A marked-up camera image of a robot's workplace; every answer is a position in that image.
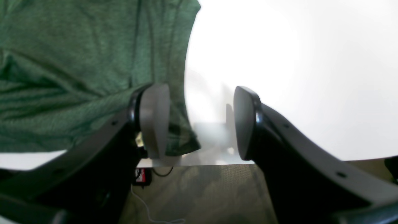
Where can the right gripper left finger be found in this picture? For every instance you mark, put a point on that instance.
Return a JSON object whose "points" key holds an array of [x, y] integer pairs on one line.
{"points": [[89, 183]]}

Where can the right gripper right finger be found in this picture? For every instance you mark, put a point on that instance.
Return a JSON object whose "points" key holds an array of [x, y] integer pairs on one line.
{"points": [[307, 185]]}

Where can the dark green t-shirt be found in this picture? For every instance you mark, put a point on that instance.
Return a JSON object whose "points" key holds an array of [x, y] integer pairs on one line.
{"points": [[67, 66]]}

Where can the black power adapter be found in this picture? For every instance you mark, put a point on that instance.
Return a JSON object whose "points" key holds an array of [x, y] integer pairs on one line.
{"points": [[143, 177]]}

